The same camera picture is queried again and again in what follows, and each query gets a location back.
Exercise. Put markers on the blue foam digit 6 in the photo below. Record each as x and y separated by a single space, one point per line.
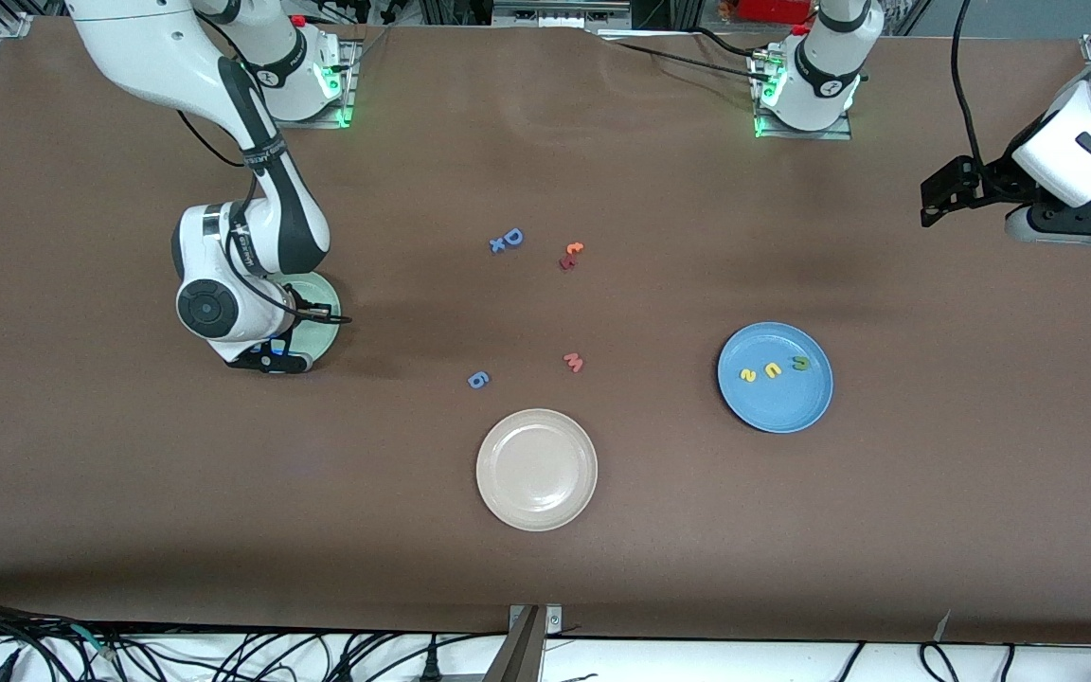
477 383

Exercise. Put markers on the blue letter D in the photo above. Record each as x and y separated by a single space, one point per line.
519 238

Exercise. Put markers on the metal table bracket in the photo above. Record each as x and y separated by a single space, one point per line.
525 649

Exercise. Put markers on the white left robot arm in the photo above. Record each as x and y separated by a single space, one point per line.
825 66

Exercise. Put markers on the red box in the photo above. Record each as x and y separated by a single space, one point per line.
773 9

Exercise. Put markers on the grey metal frame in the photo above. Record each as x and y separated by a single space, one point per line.
560 13

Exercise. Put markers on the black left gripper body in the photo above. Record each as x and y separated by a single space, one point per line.
992 179

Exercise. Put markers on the red letter w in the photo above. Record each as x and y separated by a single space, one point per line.
573 363

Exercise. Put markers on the black power plug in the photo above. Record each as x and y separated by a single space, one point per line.
430 668

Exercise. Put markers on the small paper tag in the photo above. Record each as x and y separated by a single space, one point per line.
943 625

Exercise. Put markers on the blue plate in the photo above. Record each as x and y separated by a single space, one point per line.
778 407

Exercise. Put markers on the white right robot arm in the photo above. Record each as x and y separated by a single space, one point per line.
209 308

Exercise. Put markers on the green plate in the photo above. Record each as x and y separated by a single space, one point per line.
323 292

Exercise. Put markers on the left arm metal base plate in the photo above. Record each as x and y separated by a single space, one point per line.
839 134

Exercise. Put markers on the beige plate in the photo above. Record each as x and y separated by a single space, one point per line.
536 470

